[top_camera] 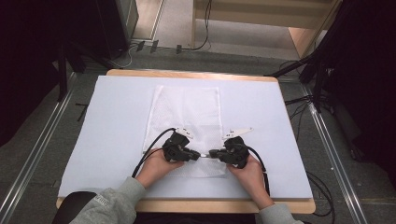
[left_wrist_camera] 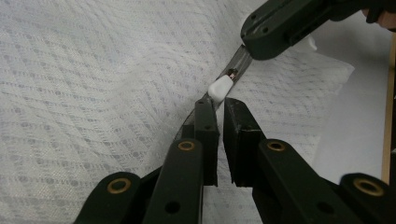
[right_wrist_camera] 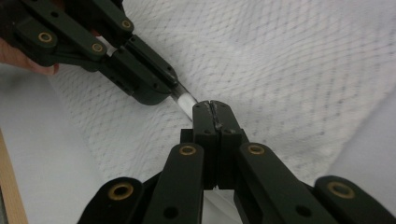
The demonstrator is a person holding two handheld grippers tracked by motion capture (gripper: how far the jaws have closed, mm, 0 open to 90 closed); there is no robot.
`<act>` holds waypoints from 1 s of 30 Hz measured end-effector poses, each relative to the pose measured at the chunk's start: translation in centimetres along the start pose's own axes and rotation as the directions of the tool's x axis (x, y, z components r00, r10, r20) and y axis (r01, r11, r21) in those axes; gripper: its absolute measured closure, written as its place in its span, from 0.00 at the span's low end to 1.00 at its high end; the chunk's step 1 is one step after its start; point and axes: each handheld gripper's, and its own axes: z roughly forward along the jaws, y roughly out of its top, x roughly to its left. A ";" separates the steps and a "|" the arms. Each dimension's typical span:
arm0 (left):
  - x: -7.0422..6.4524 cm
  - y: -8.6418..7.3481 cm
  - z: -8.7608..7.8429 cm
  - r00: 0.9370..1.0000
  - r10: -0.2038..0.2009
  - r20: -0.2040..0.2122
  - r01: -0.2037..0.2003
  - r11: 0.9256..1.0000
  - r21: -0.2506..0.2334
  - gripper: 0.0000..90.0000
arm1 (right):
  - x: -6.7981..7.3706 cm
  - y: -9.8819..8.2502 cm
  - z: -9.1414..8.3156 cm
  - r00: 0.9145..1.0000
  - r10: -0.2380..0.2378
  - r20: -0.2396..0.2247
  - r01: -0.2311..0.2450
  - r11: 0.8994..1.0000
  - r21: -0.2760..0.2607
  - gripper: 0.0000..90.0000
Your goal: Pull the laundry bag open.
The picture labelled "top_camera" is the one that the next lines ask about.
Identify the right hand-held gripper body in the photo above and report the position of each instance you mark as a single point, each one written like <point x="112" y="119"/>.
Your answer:
<point x="235" y="152"/>

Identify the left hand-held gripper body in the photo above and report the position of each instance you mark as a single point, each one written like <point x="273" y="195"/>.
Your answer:
<point x="176" y="147"/>

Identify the white mesh bag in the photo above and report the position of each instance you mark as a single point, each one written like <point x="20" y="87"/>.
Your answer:
<point x="186" y="109"/>

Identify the person's left hand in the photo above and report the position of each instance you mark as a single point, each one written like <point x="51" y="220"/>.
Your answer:
<point x="155" y="169"/>

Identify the person's right hand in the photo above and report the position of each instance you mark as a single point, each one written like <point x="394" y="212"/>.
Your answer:
<point x="252" y="180"/>

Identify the wooden table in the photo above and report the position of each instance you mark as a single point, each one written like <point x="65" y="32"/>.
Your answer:
<point x="202" y="206"/>

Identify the white table mat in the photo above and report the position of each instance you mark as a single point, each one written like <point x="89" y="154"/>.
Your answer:
<point x="109" y="140"/>

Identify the black tripod stand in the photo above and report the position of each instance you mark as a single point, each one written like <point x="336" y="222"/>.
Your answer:
<point x="317" y="81"/>

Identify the black rounded chair part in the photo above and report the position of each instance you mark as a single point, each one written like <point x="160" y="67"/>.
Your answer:
<point x="71" y="205"/>

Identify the black metal stand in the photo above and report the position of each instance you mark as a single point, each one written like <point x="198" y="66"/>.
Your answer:
<point x="62" y="77"/>

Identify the black cabinet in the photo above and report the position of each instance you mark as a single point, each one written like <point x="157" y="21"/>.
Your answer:
<point x="118" y="25"/>

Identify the light wooden shelf unit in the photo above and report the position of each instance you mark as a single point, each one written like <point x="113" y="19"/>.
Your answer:
<point x="258" y="15"/>

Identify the black curtain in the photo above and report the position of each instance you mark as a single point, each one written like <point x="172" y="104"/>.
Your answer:
<point x="28" y="62"/>
<point x="367" y="77"/>

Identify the metal floor rail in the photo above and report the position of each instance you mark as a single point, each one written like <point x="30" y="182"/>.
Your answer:
<point x="40" y="140"/>
<point x="333" y="155"/>

